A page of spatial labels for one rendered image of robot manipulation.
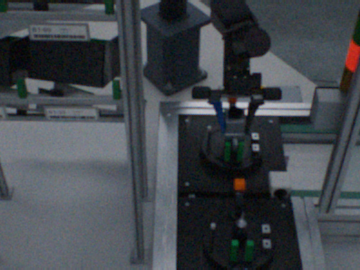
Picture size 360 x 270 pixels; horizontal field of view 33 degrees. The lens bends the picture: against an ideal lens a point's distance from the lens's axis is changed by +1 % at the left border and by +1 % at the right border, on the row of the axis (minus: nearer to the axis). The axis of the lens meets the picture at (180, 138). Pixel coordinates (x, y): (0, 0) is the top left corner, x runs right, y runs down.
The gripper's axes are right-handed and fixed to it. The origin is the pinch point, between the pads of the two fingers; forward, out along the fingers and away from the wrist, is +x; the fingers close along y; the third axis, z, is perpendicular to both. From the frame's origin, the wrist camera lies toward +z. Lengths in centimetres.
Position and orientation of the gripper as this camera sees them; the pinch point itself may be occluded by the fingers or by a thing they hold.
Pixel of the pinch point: (235, 118)
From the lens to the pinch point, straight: 128.4
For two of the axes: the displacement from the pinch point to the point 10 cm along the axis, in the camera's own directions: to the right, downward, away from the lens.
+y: 10.0, 0.2, 0.1
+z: 0.1, 0.5, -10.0
